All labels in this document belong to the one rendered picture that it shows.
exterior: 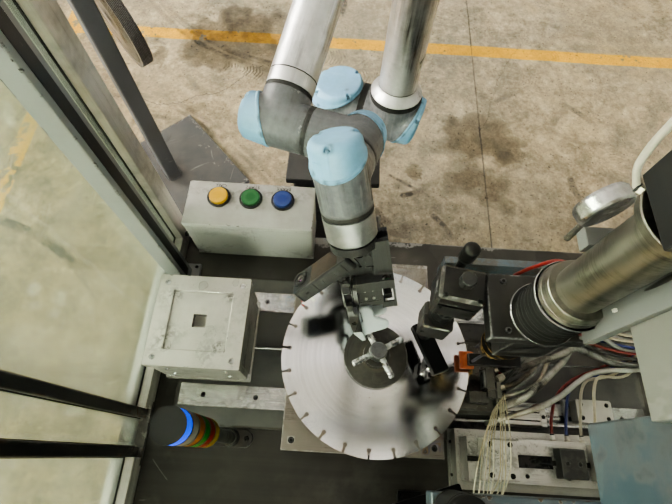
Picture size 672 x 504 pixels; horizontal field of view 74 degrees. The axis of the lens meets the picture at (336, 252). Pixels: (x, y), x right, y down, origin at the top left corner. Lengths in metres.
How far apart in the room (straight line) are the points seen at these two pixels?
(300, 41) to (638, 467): 0.65
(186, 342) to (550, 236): 1.69
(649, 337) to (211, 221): 0.79
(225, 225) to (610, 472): 0.77
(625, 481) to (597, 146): 2.17
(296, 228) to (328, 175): 0.40
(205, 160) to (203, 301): 1.35
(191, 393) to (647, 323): 0.83
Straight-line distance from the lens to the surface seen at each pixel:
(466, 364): 0.82
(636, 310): 0.47
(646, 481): 0.52
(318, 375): 0.80
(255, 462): 1.00
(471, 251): 0.53
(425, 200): 2.09
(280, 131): 0.67
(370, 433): 0.79
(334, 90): 1.07
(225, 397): 1.00
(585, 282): 0.45
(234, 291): 0.90
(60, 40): 0.71
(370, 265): 0.66
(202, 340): 0.89
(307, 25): 0.73
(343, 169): 0.55
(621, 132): 2.72
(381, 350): 0.76
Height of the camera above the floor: 1.74
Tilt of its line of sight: 65 degrees down
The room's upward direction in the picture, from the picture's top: 3 degrees clockwise
